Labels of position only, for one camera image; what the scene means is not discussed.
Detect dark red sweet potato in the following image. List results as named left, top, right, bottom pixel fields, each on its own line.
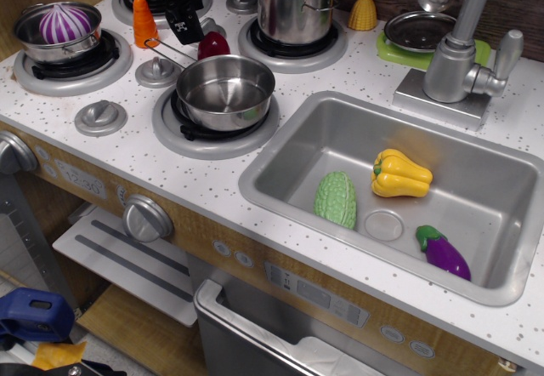
left=197, top=31, right=230, bottom=60

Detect grey stove knob middle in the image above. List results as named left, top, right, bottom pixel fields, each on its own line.
left=135, top=57, right=181, bottom=88

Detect grey stove knob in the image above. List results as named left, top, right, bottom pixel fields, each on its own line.
left=135, top=57, right=181, bottom=88
left=74, top=100, right=128, bottom=137
left=226, top=0, right=258, bottom=14

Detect grey stove knob back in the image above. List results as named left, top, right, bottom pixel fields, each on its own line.
left=226, top=0, right=258, bottom=14

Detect back left stove burner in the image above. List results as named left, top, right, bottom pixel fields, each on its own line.
left=111, top=0, right=213, bottom=30

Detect stove burner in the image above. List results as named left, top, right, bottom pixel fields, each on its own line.
left=238, top=19, right=348, bottom=74
left=152, top=87, right=280, bottom=160
left=13, top=30, right=133, bottom=97
left=111, top=0, right=213, bottom=30

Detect front left stove burner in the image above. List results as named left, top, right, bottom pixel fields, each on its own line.
left=13, top=30, right=133, bottom=97

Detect back right stove burner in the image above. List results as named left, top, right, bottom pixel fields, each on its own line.
left=238, top=19, right=348, bottom=74

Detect front right stove burner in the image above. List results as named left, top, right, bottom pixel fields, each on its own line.
left=152, top=87, right=280, bottom=160

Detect grey stove knob front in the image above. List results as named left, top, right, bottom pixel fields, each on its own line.
left=74, top=100, right=128, bottom=137

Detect orange toy carrot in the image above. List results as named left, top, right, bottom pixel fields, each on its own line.
left=133, top=0, right=159, bottom=48

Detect tall steel stock pot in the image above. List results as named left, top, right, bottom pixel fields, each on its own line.
left=258, top=0, right=337, bottom=45

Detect purple white striped onion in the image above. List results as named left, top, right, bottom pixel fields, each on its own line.
left=39, top=3, right=92, bottom=44

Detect small steel pot left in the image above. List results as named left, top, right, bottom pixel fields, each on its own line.
left=14, top=2, right=102, bottom=64

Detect yellow toy corn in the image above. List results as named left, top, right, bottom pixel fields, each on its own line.
left=348, top=0, right=377, bottom=31

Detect grey oven dial right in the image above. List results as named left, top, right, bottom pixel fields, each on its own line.
left=122, top=194, right=173, bottom=242

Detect grey oven dial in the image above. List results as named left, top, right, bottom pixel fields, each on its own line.
left=122, top=194, right=173, bottom=242
left=1, top=130, right=38, bottom=174

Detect grey oven dial left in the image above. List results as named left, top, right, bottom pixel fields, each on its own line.
left=1, top=130, right=38, bottom=174

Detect green toy bitter gourd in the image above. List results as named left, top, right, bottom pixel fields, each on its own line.
left=313, top=171, right=357, bottom=229

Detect steel lid on green mat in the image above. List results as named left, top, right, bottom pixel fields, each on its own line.
left=383, top=11, right=456, bottom=53

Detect white oven rack shelf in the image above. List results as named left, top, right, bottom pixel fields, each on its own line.
left=53, top=206, right=196, bottom=328

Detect yellow toy bell pepper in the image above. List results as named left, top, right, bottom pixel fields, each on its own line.
left=371, top=149, right=434, bottom=197

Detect silver toy faucet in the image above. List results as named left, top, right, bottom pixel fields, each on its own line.
left=393, top=0, right=524, bottom=131

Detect grey oven door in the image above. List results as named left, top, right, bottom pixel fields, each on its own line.
left=1, top=174, right=79, bottom=310

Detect green silicone mat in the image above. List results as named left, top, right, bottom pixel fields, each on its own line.
left=376, top=31, right=491, bottom=71

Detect grey dishwasher door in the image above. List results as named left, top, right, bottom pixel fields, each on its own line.
left=194, top=279, right=414, bottom=375

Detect blue clamp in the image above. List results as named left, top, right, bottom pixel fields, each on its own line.
left=1, top=288, right=76, bottom=343

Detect purple toy eggplant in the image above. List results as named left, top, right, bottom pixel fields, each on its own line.
left=416, top=225, right=472, bottom=281

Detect grey sink basin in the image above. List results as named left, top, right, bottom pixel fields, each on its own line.
left=239, top=92, right=543, bottom=306

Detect yellow cloth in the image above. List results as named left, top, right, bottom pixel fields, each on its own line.
left=31, top=341, right=87, bottom=371

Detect steel frying pan with handle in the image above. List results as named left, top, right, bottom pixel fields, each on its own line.
left=144, top=37, right=276, bottom=133

